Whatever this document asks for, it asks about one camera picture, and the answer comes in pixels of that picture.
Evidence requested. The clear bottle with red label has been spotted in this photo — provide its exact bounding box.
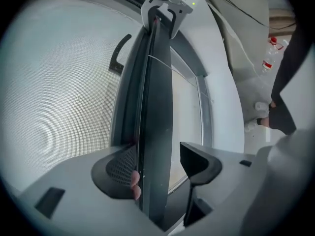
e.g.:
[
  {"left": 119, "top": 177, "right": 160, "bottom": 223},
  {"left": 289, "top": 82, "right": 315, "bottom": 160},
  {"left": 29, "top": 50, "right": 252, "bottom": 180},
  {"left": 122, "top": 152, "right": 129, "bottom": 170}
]
[{"left": 260, "top": 36, "right": 284, "bottom": 74}]

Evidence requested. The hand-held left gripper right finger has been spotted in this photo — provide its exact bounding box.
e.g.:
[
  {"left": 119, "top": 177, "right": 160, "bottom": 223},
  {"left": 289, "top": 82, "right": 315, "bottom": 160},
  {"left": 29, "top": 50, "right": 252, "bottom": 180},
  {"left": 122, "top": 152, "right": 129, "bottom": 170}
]
[{"left": 169, "top": 141, "right": 269, "bottom": 236}]

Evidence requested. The thin white cable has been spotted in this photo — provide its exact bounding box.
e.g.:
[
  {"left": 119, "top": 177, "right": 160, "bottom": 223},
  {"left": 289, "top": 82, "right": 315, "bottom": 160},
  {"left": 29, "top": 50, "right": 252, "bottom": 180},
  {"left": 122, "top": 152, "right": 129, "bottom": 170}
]
[{"left": 208, "top": 3, "right": 269, "bottom": 89}]

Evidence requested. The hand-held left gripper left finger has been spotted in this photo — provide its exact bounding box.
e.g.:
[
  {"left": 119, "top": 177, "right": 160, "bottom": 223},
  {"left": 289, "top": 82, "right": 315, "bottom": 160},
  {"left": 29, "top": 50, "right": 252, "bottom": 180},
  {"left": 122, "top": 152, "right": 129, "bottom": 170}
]
[{"left": 18, "top": 143, "right": 159, "bottom": 236}]

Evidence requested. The thin black cable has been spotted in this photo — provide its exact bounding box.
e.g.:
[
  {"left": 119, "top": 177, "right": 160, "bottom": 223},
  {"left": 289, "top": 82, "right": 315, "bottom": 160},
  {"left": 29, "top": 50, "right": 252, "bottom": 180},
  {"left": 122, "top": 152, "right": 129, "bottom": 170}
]
[{"left": 209, "top": 0, "right": 296, "bottom": 30}]

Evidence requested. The grey mesh insect screen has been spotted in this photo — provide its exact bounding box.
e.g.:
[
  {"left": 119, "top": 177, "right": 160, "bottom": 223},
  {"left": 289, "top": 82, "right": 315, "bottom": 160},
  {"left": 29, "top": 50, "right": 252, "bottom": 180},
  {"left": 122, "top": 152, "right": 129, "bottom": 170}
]
[{"left": 1, "top": 0, "right": 173, "bottom": 233}]

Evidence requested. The black window handle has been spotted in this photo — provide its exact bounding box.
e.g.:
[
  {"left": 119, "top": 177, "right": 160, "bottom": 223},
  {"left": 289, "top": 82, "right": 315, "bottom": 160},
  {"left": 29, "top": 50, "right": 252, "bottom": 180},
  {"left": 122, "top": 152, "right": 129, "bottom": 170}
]
[{"left": 108, "top": 33, "right": 132, "bottom": 77}]

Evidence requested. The brown wooden board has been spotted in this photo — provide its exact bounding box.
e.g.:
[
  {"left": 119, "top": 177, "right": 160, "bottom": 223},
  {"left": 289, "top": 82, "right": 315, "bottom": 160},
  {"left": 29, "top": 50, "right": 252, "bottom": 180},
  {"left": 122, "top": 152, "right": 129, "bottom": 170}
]
[{"left": 269, "top": 8, "right": 296, "bottom": 38}]

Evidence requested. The white shoe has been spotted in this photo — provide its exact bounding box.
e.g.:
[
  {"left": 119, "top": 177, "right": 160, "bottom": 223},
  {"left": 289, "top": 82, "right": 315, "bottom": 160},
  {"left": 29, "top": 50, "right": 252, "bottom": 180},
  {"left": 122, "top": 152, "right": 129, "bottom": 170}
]
[
  {"left": 244, "top": 118, "right": 262, "bottom": 134},
  {"left": 254, "top": 101, "right": 270, "bottom": 113}
]

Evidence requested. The grey framed window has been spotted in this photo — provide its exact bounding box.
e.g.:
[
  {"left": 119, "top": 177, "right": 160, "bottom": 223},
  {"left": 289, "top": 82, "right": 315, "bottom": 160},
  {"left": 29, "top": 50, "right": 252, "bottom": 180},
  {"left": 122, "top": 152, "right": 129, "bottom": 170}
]
[{"left": 82, "top": 0, "right": 215, "bottom": 227}]

